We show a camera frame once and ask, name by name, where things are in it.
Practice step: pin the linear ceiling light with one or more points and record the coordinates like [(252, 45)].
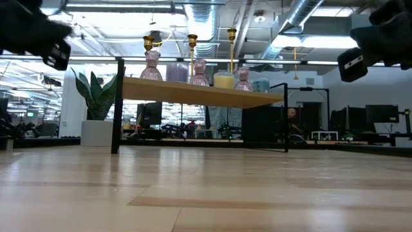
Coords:
[(277, 61), (322, 62), (93, 58)]

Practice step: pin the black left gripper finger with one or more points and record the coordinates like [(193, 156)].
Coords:
[(58, 56)]

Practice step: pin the teal jar candle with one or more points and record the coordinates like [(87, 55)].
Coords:
[(261, 85)]

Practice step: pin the black hanging speaker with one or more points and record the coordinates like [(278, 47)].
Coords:
[(157, 33)]

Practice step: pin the small white rack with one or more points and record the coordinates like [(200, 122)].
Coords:
[(323, 132)]

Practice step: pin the white round planter pot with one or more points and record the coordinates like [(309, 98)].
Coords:
[(96, 133)]

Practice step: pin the wooden shelf with black legs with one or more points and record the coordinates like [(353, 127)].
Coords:
[(193, 95)]

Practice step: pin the pink ribbed glass candle holder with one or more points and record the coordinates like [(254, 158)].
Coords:
[(199, 79), (151, 73), (243, 85)]

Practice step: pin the black aluminium rig frame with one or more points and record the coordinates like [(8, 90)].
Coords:
[(42, 142)]

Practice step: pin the black monitor back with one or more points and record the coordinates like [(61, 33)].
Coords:
[(151, 114)]

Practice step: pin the yellow jar candle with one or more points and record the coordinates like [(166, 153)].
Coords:
[(223, 82)]

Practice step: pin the brass candlestick holder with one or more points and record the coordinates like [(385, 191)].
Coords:
[(148, 41), (231, 33), (192, 40)]

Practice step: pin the small grey cylinder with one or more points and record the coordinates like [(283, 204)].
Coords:
[(9, 144)]

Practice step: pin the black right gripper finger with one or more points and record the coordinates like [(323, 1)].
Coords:
[(352, 66)]

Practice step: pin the person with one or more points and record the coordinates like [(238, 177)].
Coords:
[(294, 125)]

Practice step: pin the green snake plant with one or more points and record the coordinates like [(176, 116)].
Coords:
[(96, 100)]

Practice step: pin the black partition panel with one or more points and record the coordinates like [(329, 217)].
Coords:
[(264, 125)]

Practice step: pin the round ceiling sensor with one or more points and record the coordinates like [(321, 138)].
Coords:
[(259, 17)]

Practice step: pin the black desk monitor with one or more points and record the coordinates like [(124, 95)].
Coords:
[(382, 113), (338, 120)]

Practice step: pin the purple jar candle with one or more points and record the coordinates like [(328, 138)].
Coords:
[(177, 73)]

